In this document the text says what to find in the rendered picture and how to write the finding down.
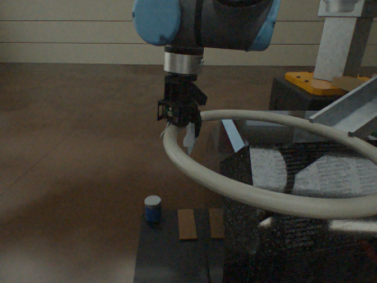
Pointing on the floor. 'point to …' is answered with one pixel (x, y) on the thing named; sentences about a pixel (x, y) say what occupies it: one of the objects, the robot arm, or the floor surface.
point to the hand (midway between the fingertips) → (181, 146)
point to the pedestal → (296, 97)
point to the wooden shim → (187, 224)
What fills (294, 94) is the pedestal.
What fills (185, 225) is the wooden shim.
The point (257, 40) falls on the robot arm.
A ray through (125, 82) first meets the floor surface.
